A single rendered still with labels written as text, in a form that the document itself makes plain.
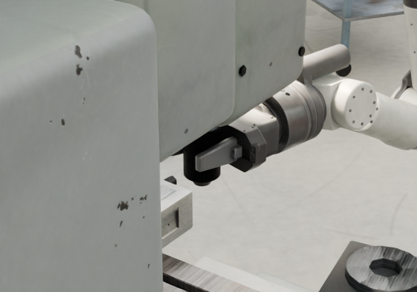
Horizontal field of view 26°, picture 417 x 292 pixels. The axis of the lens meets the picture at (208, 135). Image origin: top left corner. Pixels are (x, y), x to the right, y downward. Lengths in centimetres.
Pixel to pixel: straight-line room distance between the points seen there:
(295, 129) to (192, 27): 38
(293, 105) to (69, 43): 66
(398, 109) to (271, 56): 39
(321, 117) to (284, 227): 209
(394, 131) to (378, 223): 199
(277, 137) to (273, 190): 235
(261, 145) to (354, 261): 18
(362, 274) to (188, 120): 30
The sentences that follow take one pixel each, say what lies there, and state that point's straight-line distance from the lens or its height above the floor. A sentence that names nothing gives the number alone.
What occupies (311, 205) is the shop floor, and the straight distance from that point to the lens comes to 341.
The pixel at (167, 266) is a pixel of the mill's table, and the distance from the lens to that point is 139.
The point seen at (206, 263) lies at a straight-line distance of 154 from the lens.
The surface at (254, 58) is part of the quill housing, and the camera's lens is 98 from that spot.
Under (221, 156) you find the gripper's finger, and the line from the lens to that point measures 110.
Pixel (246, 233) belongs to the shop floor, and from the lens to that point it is 323.
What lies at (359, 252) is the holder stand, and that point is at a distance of 108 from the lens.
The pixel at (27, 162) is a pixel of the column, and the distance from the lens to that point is 52.
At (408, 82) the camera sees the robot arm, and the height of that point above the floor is 118.
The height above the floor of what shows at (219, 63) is 142.
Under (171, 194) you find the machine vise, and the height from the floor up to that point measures 102.
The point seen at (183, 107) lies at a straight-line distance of 84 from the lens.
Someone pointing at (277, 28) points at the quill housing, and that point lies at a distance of 101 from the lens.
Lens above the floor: 174
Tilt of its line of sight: 27 degrees down
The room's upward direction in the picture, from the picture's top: straight up
